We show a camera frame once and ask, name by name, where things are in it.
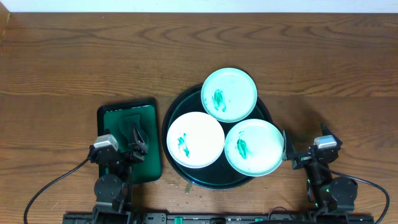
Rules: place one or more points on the mint green plate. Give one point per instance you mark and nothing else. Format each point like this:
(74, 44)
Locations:
(253, 147)
(229, 95)

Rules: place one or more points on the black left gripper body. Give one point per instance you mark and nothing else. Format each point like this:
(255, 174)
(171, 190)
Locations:
(123, 156)

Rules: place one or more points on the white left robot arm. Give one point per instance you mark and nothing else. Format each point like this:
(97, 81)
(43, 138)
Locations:
(113, 190)

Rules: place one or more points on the round black serving tray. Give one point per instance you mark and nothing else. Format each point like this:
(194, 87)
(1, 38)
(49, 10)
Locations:
(219, 175)

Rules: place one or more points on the green scrubbing sponge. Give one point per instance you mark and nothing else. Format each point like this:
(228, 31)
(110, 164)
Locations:
(125, 126)

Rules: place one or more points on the mint green plate right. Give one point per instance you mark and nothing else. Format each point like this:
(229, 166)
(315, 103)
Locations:
(253, 147)

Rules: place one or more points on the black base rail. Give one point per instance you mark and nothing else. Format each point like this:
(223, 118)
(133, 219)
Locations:
(162, 218)

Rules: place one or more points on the black rectangular water tray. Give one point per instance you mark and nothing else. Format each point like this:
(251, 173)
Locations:
(108, 118)

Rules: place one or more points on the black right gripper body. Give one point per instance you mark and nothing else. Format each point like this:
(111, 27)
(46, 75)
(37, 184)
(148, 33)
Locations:
(303, 159)

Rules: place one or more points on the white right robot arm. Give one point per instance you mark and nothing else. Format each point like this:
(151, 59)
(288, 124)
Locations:
(334, 196)

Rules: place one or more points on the white plate with green stain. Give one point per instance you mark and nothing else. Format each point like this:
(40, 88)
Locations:
(195, 140)

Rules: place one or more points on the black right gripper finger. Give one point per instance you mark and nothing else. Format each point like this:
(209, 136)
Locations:
(325, 131)
(288, 149)

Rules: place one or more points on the mint green plate top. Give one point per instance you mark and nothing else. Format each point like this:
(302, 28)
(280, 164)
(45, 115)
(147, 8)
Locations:
(229, 95)

